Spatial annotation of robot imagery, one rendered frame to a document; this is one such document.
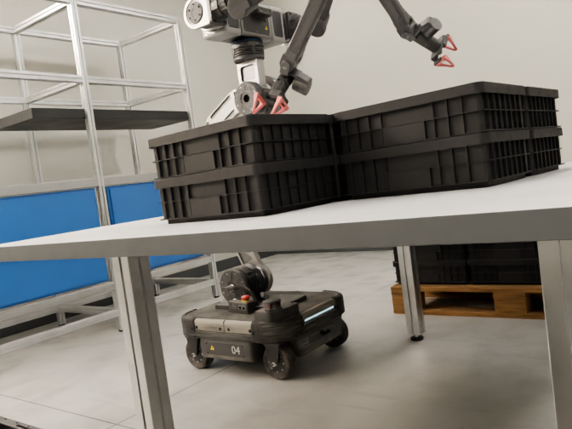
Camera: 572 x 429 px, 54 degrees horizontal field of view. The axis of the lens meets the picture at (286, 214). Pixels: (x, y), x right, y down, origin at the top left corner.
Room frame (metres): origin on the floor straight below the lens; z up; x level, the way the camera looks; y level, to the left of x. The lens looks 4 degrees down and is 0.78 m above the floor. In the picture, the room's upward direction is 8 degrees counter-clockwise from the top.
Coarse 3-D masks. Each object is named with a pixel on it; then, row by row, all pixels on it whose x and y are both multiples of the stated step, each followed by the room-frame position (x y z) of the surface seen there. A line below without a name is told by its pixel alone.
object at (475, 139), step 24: (432, 144) 1.29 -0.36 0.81; (456, 144) 1.26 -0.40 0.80; (480, 144) 1.23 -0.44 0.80; (504, 144) 1.32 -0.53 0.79; (360, 168) 1.44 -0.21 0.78; (384, 168) 1.39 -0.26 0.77; (408, 168) 1.35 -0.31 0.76; (432, 168) 1.31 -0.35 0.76; (456, 168) 1.27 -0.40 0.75; (480, 168) 1.24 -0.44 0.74; (504, 168) 1.29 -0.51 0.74; (528, 168) 1.43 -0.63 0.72; (360, 192) 1.45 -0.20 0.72; (384, 192) 1.41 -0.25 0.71; (408, 192) 1.36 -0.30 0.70
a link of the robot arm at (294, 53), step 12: (312, 0) 1.92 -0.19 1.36; (324, 0) 1.91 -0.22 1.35; (312, 12) 1.95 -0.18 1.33; (300, 24) 1.99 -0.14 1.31; (312, 24) 1.97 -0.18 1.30; (300, 36) 2.02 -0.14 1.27; (288, 48) 2.06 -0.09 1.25; (300, 48) 2.05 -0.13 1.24; (288, 60) 2.09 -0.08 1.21; (300, 60) 2.14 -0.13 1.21
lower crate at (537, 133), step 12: (540, 132) 1.49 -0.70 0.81; (552, 132) 1.57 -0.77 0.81; (528, 144) 1.45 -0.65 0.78; (540, 144) 1.52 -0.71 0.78; (552, 144) 1.60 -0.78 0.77; (528, 156) 1.46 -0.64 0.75; (540, 156) 1.49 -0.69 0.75; (552, 156) 1.57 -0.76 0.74; (540, 168) 1.49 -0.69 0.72; (552, 168) 1.61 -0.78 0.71
